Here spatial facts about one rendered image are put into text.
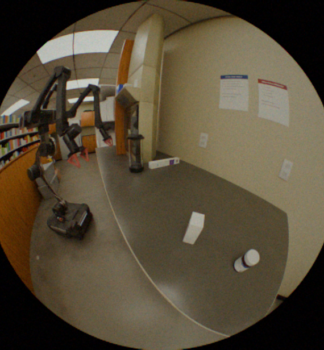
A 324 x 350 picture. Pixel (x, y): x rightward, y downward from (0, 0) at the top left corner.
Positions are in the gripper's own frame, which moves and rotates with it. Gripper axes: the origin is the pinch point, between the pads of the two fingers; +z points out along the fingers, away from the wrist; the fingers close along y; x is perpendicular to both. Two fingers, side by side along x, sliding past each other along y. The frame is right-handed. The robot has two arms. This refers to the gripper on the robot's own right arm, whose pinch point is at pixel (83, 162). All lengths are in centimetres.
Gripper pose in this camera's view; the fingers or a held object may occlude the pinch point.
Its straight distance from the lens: 65.8
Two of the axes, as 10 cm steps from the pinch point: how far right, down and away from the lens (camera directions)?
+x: -8.9, 4.5, 1.0
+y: -1.3, -4.5, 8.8
